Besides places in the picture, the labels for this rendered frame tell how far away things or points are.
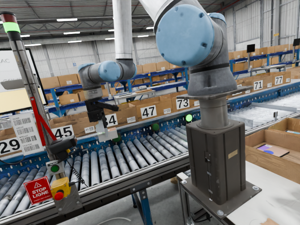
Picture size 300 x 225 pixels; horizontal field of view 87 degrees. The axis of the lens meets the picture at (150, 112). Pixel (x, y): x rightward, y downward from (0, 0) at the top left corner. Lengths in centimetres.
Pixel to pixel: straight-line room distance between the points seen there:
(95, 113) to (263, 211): 83
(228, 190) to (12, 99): 108
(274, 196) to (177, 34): 76
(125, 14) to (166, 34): 41
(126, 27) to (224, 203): 89
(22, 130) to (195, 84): 79
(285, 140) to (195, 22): 100
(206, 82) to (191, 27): 24
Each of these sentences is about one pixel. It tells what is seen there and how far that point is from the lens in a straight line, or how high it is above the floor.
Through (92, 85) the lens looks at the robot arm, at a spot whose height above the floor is 131.
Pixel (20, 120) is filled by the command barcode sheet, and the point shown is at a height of 122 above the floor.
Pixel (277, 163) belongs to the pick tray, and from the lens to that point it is 102.
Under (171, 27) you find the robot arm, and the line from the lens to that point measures 48.
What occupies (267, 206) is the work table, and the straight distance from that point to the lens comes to 86.
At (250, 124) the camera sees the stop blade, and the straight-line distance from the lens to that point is 165.
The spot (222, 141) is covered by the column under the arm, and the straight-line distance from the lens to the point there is 66.
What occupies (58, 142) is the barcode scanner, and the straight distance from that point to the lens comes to 87.
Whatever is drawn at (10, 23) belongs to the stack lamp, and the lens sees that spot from 94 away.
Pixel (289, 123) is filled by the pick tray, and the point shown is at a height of 80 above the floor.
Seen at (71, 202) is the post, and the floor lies 72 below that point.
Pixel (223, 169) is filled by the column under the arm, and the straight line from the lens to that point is 72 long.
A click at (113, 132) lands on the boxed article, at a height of 105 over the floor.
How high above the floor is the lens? 133
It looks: 14 degrees down
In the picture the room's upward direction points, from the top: 9 degrees counter-clockwise
